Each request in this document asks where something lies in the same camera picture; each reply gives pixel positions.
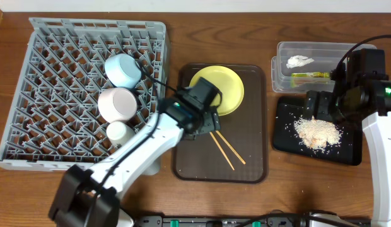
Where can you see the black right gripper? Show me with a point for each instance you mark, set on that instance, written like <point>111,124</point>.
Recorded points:
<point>323,99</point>

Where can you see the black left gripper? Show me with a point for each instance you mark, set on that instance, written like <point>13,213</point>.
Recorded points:
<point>210,127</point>

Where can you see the wooden chopstick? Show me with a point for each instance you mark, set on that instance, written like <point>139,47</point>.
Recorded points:
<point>222,151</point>
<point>230,147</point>

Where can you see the green snack wrapper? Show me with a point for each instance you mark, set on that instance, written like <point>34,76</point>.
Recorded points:
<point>299,79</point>

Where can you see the rice and nut scraps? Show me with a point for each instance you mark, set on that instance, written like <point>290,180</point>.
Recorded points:
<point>317,134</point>

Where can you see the yellow plate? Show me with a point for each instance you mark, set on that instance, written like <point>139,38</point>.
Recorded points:
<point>229,84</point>

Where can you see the white tissue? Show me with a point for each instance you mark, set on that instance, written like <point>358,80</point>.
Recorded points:
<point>298,61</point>

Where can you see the white cup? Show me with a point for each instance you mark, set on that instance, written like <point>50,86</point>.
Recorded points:
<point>119,133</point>

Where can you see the pink bowl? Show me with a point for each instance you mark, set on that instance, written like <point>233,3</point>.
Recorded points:
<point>117,104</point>

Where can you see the light blue bowl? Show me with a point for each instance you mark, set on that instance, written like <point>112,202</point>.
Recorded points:
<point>123,71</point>

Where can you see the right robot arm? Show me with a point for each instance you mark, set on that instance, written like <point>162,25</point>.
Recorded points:
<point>377,131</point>

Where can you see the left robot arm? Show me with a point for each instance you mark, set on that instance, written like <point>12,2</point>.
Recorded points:
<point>92,197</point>

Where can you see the grey dishwasher rack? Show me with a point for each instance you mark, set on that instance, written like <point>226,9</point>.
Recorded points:
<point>54,121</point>

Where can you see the dark brown serving tray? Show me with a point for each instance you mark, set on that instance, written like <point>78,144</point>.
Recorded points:
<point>245,129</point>

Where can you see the clear plastic bin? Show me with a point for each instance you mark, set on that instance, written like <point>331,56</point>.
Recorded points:
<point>326,56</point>

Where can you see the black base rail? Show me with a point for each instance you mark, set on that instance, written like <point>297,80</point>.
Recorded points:
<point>159,221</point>

